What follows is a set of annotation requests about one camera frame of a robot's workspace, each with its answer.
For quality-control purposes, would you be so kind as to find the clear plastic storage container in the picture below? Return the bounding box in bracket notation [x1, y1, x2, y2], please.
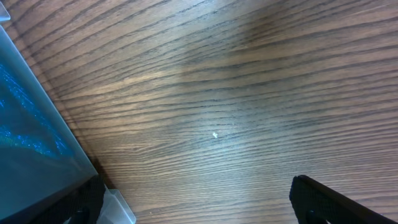
[0, 1, 137, 224]

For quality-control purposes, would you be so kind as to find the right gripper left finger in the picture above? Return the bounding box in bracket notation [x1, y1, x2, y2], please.
[30, 175, 105, 224]

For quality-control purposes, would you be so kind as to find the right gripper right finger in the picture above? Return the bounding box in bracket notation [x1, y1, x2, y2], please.
[289, 175, 397, 224]

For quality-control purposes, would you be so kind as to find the sparkly blue sequin garment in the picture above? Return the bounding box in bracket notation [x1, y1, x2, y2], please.
[1, 65, 75, 159]

